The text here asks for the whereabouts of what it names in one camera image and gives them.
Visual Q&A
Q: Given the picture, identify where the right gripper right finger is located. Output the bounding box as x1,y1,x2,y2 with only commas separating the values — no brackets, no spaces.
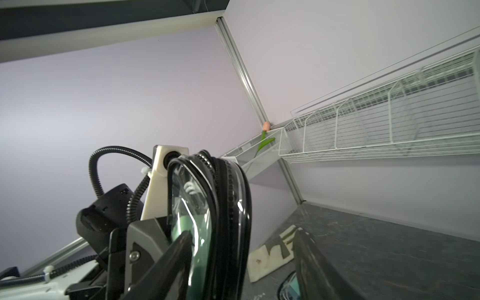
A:
292,229,365,300

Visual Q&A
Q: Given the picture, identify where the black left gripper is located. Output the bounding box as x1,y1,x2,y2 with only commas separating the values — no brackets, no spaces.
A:
65,216,171,300

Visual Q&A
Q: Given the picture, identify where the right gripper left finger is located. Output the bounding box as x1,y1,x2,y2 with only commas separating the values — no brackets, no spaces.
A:
122,231,193,300

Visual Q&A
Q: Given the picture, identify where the white cable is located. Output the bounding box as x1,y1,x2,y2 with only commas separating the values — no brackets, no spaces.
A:
181,179,201,196

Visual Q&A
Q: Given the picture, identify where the green charger block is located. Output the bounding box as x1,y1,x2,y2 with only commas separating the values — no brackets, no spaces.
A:
171,212,212,300

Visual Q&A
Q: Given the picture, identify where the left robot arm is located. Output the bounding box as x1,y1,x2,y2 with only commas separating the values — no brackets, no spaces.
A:
1,145,189,300

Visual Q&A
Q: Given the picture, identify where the beige gardening glove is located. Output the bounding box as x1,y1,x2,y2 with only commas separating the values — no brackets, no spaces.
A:
247,225,301,283

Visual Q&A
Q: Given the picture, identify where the artificial pink tulip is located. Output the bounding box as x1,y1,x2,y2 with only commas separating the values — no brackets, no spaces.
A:
242,122,279,178

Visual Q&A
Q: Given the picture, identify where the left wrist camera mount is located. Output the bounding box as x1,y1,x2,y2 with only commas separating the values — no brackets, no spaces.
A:
141,145,190,221

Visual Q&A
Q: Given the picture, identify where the white mesh wall basket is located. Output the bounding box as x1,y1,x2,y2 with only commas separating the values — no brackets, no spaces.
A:
222,128,284,180

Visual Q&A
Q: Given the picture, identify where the white wire wall shelf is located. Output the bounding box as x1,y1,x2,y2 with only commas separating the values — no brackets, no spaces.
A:
278,28,480,163

